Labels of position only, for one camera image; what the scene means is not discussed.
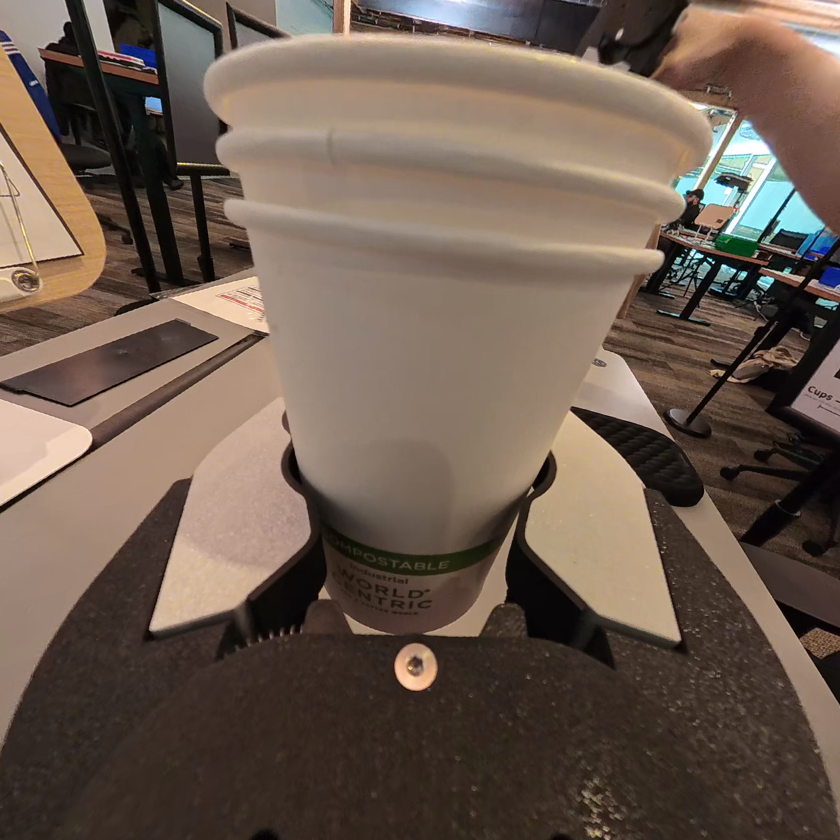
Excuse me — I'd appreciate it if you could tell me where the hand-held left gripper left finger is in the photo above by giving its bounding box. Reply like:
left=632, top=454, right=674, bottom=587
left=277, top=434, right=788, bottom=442
left=148, top=399, right=328, bottom=641

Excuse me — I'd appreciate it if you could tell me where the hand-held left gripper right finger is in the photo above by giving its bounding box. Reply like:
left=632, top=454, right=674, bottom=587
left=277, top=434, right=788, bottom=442
left=505, top=412, right=681, bottom=652

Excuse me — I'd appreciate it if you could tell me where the person's right forearm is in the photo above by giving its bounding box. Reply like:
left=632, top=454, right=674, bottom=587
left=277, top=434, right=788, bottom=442
left=755, top=29, right=840, bottom=235

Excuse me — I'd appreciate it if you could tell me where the person's right hand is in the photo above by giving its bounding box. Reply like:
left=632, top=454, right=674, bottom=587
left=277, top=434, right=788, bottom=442
left=651, top=12, right=762, bottom=109

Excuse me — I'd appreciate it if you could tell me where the black stanchion pole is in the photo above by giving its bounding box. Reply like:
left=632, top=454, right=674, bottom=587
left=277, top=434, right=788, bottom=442
left=664, top=243, right=840, bottom=439

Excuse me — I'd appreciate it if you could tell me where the paper sheet in plastic sleeve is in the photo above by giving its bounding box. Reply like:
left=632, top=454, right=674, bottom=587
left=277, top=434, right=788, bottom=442
left=169, top=276, right=270, bottom=333

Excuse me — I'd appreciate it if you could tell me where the beige bag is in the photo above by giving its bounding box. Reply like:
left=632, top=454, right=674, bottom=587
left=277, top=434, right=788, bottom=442
left=709, top=346, right=798, bottom=383

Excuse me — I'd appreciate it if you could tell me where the printed instruction sheet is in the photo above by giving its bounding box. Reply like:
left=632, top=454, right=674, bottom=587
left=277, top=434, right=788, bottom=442
left=0, top=125, right=84, bottom=273

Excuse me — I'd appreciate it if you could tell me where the wooden document stand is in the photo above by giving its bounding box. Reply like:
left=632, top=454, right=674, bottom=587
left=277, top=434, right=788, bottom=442
left=0, top=46, right=107, bottom=315

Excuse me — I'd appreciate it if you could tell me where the black sign stand with pole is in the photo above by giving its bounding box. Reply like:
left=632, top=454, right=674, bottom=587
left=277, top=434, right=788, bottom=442
left=64, top=0, right=173, bottom=317

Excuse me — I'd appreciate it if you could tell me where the wooden office desk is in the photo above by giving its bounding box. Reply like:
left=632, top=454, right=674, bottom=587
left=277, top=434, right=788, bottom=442
left=39, top=47, right=161, bottom=86

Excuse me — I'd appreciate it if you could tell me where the blue striped jacket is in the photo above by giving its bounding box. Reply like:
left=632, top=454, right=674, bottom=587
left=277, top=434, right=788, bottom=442
left=0, top=29, right=63, bottom=142

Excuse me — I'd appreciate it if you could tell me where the black table cable cover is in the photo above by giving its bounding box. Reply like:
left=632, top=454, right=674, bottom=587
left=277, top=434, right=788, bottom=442
left=0, top=319, right=219, bottom=408

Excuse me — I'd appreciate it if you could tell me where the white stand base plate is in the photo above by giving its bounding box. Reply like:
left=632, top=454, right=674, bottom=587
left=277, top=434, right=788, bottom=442
left=0, top=397, right=93, bottom=508

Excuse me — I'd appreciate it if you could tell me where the white sign in black frame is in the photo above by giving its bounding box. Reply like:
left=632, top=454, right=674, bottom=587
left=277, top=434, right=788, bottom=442
left=791, top=338, right=840, bottom=434

